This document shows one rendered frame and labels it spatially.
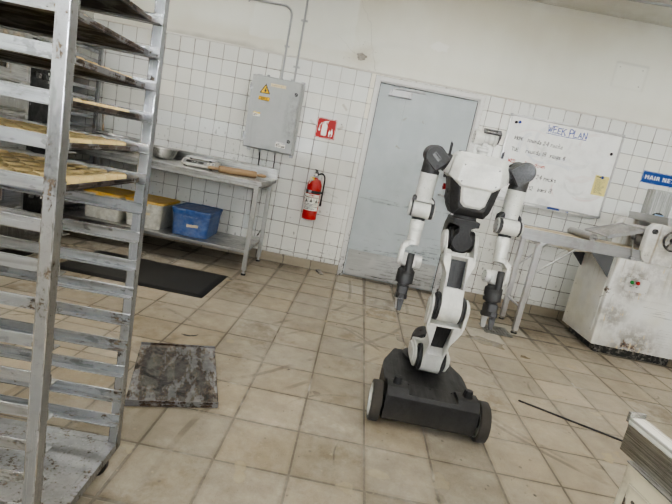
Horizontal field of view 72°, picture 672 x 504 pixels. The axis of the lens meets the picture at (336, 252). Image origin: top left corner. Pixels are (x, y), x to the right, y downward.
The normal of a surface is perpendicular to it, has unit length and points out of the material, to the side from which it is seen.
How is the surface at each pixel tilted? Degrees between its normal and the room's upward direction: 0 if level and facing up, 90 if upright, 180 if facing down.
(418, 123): 90
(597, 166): 90
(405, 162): 90
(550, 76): 90
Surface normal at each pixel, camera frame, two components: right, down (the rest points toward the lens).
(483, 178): -0.06, 0.19
